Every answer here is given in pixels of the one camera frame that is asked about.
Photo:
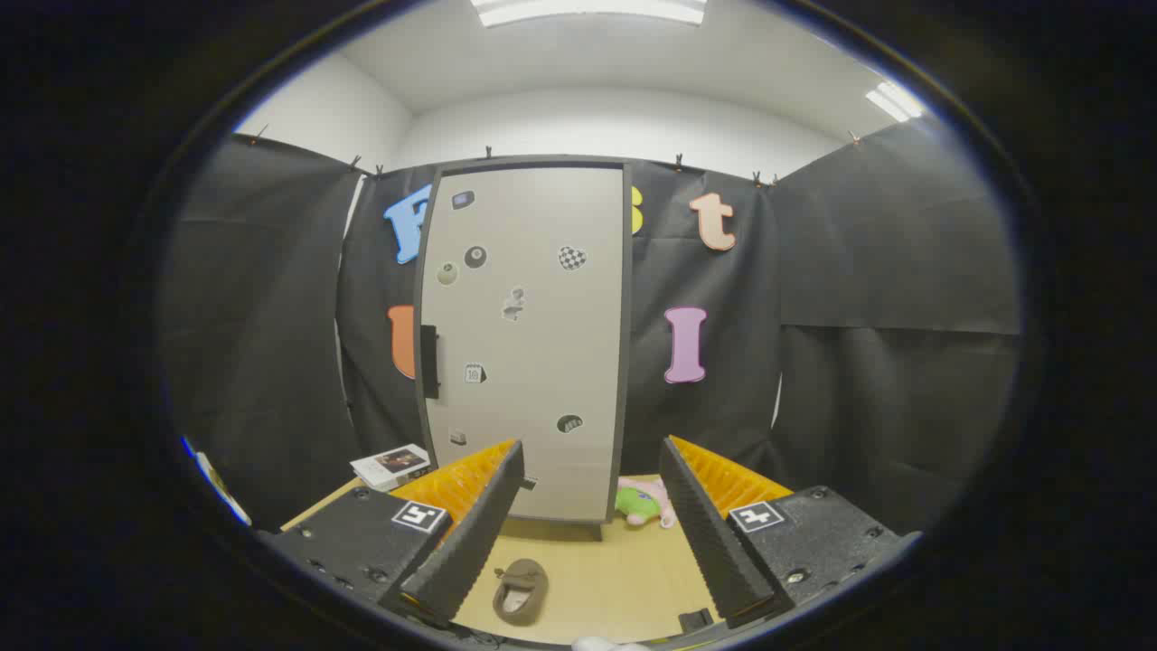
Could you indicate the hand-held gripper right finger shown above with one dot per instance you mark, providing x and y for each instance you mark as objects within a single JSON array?
[{"x": 714, "y": 542}]

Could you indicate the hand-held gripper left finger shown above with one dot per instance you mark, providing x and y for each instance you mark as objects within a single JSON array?
[{"x": 470, "y": 551}]

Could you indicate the brown fuzzy shoe with bow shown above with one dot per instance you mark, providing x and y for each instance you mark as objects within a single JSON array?
[{"x": 524, "y": 579}]

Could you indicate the grey shoe cabinet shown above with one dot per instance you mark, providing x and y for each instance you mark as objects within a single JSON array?
[{"x": 627, "y": 362}]

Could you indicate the green and pink plush toy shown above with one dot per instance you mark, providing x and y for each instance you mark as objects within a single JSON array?
[{"x": 637, "y": 506}]

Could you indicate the white book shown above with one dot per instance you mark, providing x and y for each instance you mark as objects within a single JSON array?
[{"x": 389, "y": 466}]

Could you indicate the black backdrop cloth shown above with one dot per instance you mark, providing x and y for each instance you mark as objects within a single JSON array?
[{"x": 859, "y": 362}]

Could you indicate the small ceiling light panel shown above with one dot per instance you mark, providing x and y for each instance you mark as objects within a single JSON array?
[{"x": 895, "y": 99}]

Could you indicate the long ceiling light panel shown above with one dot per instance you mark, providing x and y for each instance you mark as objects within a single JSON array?
[{"x": 587, "y": 11}]

